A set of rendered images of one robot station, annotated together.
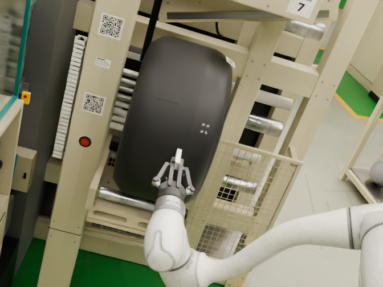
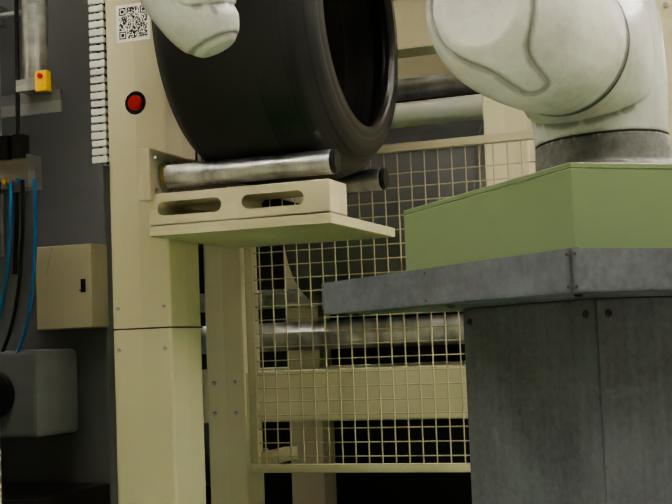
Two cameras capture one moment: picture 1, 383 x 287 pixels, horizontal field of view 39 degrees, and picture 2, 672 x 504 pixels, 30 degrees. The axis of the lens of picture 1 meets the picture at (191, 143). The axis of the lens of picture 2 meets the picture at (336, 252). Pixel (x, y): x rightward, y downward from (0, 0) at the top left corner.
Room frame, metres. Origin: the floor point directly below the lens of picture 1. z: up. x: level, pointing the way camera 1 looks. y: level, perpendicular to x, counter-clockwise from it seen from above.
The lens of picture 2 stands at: (-0.34, -1.08, 0.57)
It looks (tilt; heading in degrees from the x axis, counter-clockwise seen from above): 4 degrees up; 27
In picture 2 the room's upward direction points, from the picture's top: 2 degrees counter-clockwise
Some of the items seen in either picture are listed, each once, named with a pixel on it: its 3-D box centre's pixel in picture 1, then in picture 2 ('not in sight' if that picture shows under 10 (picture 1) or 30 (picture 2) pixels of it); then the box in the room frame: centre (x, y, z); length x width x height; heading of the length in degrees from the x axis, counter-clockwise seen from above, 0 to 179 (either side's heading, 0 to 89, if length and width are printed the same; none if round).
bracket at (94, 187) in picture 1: (101, 169); (193, 185); (1.73, 0.30, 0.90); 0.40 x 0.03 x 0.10; 7
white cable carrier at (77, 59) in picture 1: (70, 100); (104, 46); (1.66, 0.46, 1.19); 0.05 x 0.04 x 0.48; 7
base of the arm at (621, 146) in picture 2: not in sight; (617, 167); (1.10, -0.71, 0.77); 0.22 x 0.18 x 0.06; 145
